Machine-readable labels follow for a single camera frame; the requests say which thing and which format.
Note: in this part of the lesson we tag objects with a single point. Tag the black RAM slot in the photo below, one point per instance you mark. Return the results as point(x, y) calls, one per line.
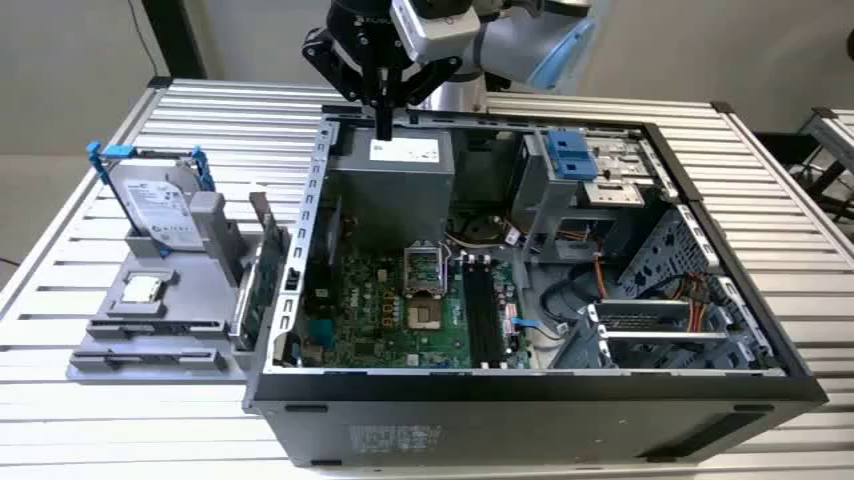
point(479, 310)
point(471, 310)
point(495, 310)
point(487, 310)

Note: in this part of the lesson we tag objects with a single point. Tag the blue plastic drive latch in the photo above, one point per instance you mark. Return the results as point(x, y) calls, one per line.
point(570, 155)

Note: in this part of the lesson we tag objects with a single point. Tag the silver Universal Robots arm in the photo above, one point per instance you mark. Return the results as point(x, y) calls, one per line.
point(514, 45)

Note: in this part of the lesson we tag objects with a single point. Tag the grey metal drive cage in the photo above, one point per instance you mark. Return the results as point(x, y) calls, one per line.
point(534, 200)

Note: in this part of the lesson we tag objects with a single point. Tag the silver CPU chip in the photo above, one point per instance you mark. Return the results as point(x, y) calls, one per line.
point(142, 289)

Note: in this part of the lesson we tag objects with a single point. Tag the hard disk in blue carrier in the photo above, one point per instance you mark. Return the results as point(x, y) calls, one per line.
point(156, 200)

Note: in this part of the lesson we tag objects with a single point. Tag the black open PC case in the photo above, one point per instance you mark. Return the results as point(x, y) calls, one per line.
point(534, 430)

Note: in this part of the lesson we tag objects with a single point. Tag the green motherboard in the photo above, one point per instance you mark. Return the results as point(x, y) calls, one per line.
point(374, 320)

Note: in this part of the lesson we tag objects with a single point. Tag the CPU socket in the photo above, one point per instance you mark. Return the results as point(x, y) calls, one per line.
point(425, 315)

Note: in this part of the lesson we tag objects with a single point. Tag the grey metal disk bay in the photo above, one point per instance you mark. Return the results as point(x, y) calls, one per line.
point(641, 315)

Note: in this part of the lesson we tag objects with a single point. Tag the round black fan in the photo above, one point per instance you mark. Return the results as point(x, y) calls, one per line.
point(477, 227)

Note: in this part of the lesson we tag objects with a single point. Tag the grey power supply unit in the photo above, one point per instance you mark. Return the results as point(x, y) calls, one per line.
point(394, 200)

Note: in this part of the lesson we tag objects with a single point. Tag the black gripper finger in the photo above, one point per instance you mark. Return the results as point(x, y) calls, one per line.
point(334, 65)
point(427, 80)

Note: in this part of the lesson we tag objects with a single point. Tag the aluminium slat side table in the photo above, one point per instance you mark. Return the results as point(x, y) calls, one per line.
point(837, 125)

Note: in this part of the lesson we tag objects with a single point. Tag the blue expansion slot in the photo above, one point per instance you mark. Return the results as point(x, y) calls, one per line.
point(320, 334)

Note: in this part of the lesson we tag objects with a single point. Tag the green graphics card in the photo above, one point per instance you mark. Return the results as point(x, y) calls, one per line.
point(267, 270)

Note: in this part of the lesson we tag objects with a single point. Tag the black upright frame post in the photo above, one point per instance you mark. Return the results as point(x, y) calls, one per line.
point(182, 40)

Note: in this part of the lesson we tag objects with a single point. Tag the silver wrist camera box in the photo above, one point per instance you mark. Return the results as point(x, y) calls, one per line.
point(434, 30)

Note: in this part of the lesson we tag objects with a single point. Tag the grey parts rack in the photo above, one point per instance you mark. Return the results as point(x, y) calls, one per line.
point(194, 300)

